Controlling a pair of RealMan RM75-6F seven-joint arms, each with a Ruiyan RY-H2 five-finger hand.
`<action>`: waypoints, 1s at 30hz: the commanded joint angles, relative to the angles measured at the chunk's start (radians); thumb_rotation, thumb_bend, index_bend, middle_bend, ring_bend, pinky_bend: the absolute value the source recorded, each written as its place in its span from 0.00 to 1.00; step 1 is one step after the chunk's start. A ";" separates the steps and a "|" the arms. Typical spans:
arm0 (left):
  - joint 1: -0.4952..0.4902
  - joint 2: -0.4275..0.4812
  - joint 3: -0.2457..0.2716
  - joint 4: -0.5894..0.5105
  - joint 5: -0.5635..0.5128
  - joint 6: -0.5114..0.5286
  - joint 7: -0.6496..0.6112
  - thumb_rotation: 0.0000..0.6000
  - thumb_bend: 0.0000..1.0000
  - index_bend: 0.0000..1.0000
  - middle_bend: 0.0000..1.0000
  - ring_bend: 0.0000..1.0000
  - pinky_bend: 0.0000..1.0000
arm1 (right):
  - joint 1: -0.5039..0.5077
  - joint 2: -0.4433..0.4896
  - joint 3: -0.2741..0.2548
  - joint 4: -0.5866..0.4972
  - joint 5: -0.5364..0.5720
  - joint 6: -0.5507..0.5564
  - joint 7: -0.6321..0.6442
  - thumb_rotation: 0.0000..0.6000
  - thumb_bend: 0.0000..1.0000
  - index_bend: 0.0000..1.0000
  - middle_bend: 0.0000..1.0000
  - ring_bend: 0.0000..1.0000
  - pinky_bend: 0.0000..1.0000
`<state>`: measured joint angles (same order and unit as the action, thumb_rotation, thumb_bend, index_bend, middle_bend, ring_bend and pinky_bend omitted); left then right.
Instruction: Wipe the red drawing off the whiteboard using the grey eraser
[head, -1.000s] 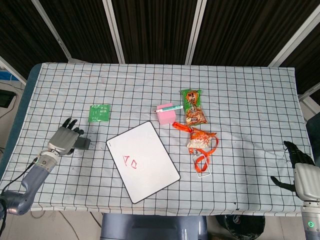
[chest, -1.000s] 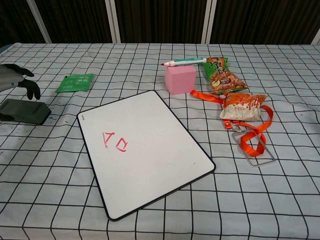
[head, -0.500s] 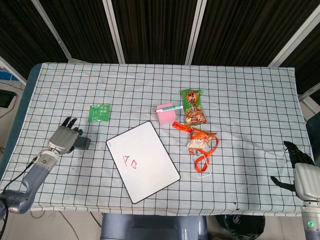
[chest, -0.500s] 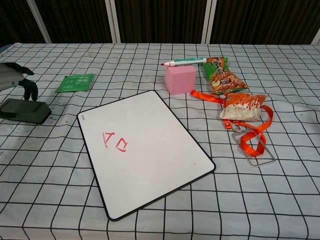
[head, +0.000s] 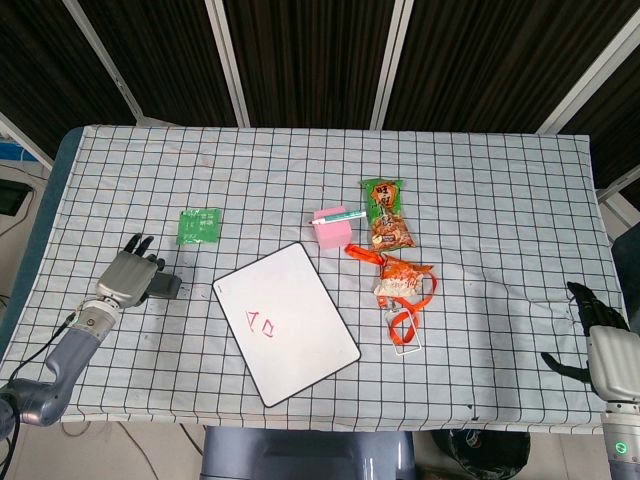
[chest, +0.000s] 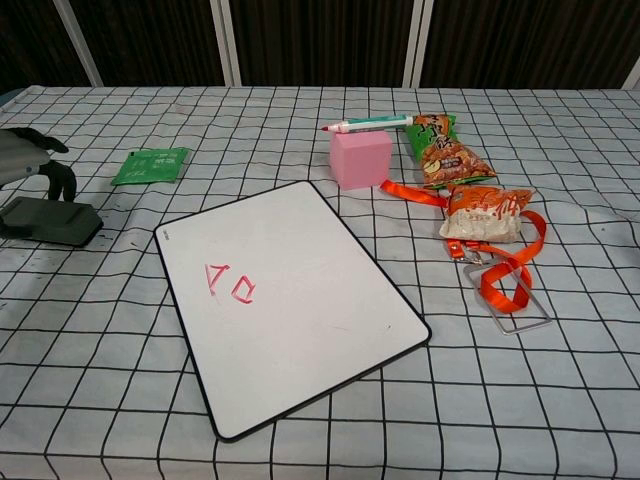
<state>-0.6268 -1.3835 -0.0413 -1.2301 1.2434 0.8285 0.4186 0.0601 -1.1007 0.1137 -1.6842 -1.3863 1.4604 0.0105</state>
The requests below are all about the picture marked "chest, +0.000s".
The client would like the dark partition screen white frame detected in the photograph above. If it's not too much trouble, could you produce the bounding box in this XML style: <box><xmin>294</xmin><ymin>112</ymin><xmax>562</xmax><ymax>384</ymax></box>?
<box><xmin>0</xmin><ymin>0</ymin><xmax>640</xmax><ymax>91</ymax></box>

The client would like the dark grey board eraser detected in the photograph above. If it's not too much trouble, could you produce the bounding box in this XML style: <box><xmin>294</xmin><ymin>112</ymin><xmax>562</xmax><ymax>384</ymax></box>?
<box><xmin>0</xmin><ymin>195</ymin><xmax>105</xmax><ymax>247</ymax></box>

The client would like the orange lanyard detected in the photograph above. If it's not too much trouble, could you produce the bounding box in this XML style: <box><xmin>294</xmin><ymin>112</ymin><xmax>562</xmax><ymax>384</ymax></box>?
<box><xmin>379</xmin><ymin>179</ymin><xmax>548</xmax><ymax>315</ymax></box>

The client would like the green flat sachet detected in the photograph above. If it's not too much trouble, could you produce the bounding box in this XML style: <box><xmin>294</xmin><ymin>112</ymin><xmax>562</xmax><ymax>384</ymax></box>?
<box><xmin>110</xmin><ymin>146</ymin><xmax>190</xmax><ymax>187</ymax></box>

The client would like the green orange snack bag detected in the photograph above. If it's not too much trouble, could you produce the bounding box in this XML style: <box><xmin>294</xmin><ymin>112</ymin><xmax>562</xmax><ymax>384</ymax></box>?
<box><xmin>403</xmin><ymin>113</ymin><xmax>498</xmax><ymax>190</ymax></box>

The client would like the white board with black frame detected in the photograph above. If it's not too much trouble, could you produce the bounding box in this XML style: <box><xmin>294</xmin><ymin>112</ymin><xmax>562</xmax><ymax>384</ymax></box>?
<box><xmin>153</xmin><ymin>180</ymin><xmax>432</xmax><ymax>442</ymax></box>

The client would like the clear badge holder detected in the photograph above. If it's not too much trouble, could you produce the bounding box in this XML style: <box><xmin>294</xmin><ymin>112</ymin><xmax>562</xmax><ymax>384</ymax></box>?
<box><xmin>463</xmin><ymin>259</ymin><xmax>554</xmax><ymax>337</ymax></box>

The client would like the pink foam block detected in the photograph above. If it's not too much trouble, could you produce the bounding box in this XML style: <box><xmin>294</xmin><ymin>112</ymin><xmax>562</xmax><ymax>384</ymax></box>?
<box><xmin>329</xmin><ymin>130</ymin><xmax>391</xmax><ymax>191</ymax></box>

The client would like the checkered light blue tablecloth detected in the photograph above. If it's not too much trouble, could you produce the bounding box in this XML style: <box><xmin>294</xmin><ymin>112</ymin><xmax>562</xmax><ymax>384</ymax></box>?
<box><xmin>0</xmin><ymin>85</ymin><xmax>640</xmax><ymax>480</ymax></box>

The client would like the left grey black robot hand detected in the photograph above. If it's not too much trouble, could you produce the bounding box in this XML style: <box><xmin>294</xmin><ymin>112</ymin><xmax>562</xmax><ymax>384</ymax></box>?
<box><xmin>0</xmin><ymin>127</ymin><xmax>77</xmax><ymax>204</ymax></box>

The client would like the orange white snack bag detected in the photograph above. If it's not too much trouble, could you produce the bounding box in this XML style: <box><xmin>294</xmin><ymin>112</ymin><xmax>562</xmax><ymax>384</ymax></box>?
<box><xmin>439</xmin><ymin>183</ymin><xmax>537</xmax><ymax>245</ymax></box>

